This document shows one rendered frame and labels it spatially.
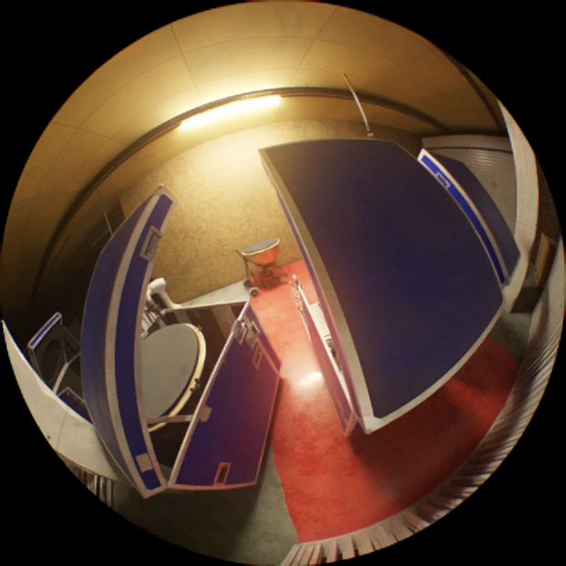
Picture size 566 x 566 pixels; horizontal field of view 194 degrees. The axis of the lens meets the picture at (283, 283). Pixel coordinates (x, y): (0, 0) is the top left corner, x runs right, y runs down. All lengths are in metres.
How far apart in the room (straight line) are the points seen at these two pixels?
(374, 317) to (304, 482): 1.38
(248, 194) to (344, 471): 4.12
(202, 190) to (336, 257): 3.43
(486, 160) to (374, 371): 6.14
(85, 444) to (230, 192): 3.91
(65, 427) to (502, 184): 7.46
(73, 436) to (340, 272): 1.54
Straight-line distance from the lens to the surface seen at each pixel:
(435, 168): 1.39
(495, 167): 6.19
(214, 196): 3.62
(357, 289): 0.41
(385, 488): 1.61
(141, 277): 0.60
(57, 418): 1.34
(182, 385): 0.86
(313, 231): 0.46
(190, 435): 0.78
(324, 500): 1.58
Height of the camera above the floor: 1.52
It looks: 29 degrees down
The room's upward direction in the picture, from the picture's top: 18 degrees counter-clockwise
